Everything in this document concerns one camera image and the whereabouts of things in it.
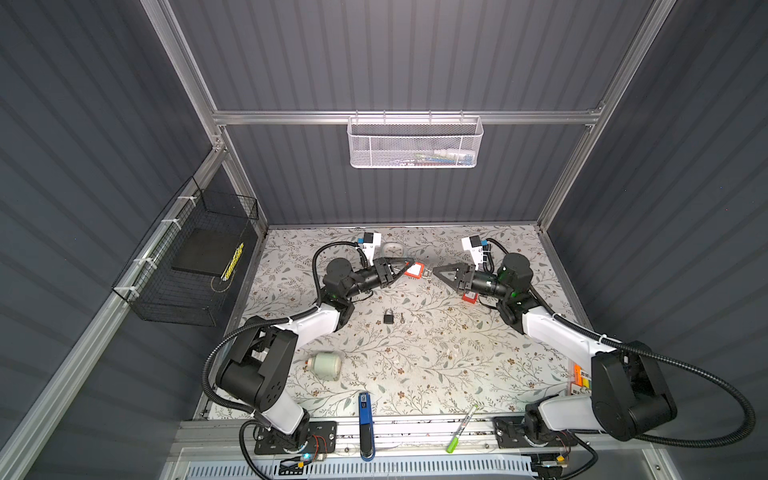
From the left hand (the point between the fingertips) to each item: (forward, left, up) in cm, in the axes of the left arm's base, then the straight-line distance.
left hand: (415, 264), depth 74 cm
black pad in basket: (+6, +52, +1) cm, 53 cm away
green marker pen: (-35, -8, -28) cm, 45 cm away
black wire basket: (+1, +56, 0) cm, 56 cm away
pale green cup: (-17, +24, -20) cm, 36 cm away
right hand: (-3, -6, -3) cm, 7 cm away
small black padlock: (0, +7, -27) cm, 28 cm away
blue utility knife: (-31, +14, -25) cm, 42 cm away
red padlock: (-1, 0, -1) cm, 2 cm away
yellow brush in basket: (+2, +46, 0) cm, 46 cm away
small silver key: (-1, +2, -27) cm, 27 cm away
